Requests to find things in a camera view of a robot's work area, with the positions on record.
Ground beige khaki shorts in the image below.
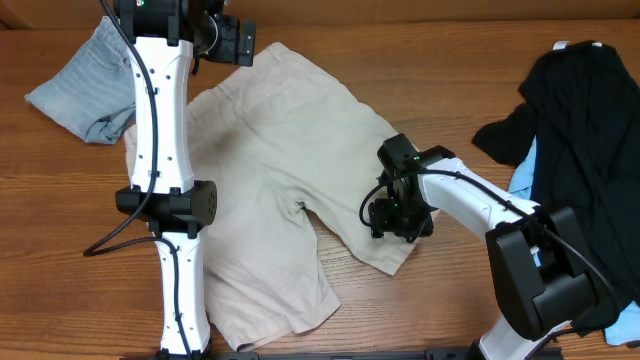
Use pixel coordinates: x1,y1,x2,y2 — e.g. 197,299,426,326
123,41,441,352

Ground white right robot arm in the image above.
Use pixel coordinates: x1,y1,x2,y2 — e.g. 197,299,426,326
359,134,606,359

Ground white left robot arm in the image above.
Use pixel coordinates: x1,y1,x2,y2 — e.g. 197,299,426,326
115,0,256,359

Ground light blue garment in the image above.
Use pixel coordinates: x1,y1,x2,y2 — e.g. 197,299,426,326
508,139,640,347

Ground folded light blue jeans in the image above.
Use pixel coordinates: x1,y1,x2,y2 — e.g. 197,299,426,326
25,17,135,145

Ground black shirt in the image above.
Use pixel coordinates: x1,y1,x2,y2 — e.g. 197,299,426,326
472,41,639,308

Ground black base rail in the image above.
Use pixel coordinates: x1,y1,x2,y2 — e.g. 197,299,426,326
119,345,566,360

